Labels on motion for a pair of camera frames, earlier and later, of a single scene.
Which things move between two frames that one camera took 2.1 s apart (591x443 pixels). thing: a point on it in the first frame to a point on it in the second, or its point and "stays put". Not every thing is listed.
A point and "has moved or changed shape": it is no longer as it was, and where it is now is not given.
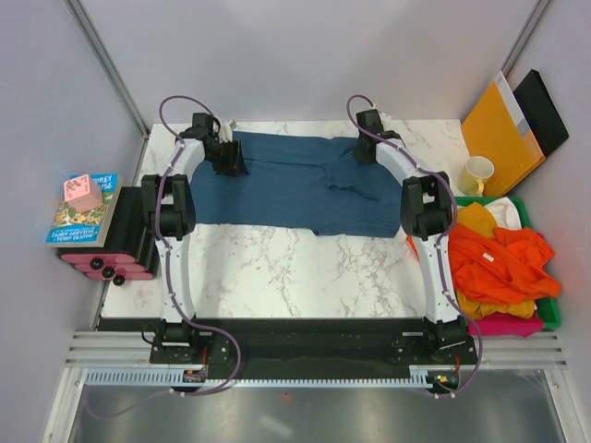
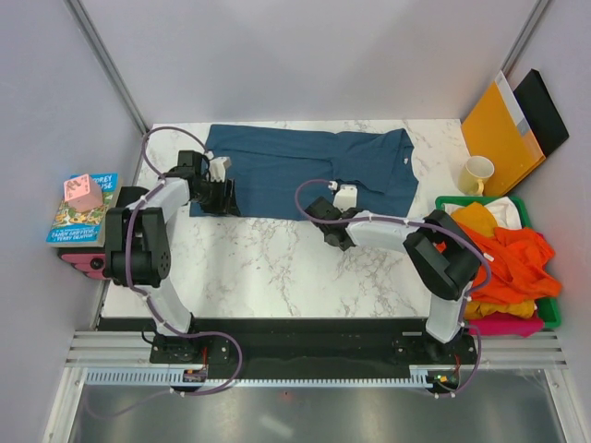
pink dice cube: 82,195 stays put
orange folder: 495,129 stays put
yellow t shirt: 477,217 stays put
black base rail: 312,348 stays put
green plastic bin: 549,309 stays put
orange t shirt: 512,267 stays put
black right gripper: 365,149 to 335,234
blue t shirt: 299,182 has moved or changed shape
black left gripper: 235,164 to 223,203
